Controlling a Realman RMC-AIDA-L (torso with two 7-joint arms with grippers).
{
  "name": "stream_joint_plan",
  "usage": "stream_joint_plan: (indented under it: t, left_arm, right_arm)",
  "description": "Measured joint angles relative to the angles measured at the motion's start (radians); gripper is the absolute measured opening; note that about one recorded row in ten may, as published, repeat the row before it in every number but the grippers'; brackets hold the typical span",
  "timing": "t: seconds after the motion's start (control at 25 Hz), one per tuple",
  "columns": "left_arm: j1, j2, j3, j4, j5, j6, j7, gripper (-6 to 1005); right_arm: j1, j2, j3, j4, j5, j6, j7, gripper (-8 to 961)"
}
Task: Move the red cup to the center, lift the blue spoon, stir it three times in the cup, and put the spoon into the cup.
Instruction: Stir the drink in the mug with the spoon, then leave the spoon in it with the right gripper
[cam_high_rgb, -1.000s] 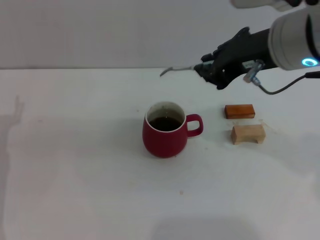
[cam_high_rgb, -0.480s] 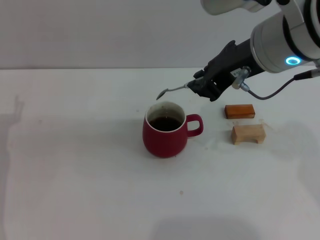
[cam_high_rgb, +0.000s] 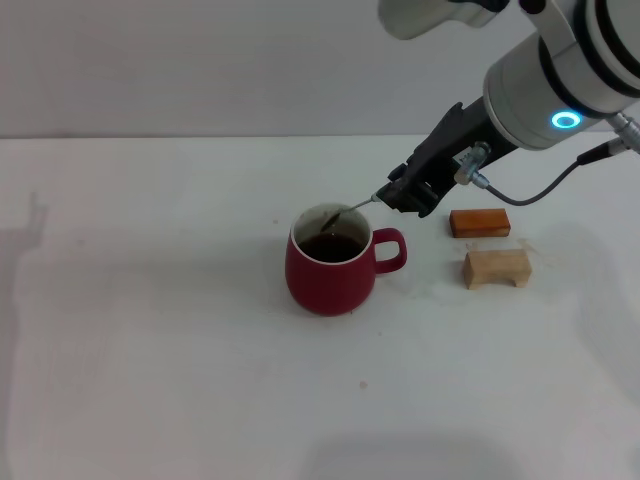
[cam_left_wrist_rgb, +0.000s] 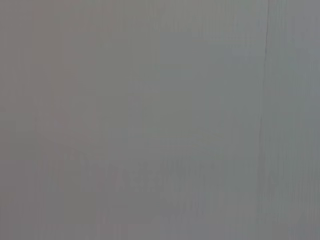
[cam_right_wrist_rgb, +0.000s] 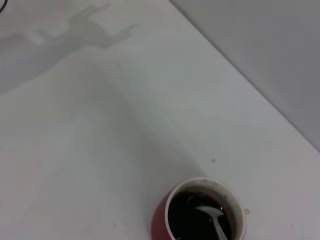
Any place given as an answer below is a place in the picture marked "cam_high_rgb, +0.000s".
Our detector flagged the blue-handled metal spoon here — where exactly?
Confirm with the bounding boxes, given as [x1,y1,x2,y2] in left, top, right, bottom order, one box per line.
[319,195,382,234]

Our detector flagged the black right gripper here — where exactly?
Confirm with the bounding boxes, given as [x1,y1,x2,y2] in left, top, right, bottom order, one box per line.
[377,97,519,219]

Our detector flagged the red ceramic mug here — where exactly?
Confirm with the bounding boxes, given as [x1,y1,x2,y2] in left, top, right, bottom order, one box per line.
[284,202,408,317]

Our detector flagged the light wooden spoon rest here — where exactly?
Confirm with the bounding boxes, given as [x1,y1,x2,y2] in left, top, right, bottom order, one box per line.
[461,249,533,291]

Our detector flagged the grey cable with metal connectors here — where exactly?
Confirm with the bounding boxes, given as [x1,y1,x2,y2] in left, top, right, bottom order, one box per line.
[453,112,640,208]

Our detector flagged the dark brown wooden block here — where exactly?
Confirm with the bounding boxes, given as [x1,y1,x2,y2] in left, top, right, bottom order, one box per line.
[448,208,512,242]

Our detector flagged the dark coffee liquid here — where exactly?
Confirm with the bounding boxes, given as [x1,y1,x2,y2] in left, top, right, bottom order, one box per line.
[298,233,366,264]

